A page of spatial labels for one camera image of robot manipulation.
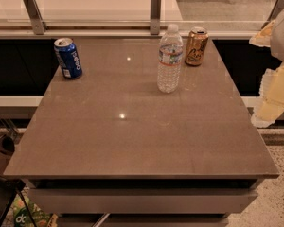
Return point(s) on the left metal glass bracket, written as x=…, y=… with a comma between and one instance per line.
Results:
x=35, y=17

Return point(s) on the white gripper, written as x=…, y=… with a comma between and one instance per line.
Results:
x=283, y=37

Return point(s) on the right metal glass bracket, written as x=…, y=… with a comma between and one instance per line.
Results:
x=278, y=7

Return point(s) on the black chair frame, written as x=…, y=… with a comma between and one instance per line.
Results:
x=9, y=189

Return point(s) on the orange gold soda can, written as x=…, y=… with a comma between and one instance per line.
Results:
x=196, y=45

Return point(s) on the green snack bag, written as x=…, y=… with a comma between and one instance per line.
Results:
x=27, y=214

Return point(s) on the dark round floor object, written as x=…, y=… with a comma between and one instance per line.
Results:
x=7, y=146

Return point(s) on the middle metal glass bracket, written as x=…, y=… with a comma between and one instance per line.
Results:
x=155, y=15

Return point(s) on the clear plastic water bottle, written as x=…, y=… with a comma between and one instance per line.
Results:
x=169, y=60

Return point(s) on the metal glass bracket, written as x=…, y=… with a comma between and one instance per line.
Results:
x=155, y=15
x=35, y=17
x=278, y=7

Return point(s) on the grey drawer front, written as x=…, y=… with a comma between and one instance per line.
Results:
x=142, y=201

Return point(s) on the blue pepsi can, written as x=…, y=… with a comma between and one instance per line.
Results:
x=68, y=58

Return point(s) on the glass railing panel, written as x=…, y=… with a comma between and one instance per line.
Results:
x=213, y=14

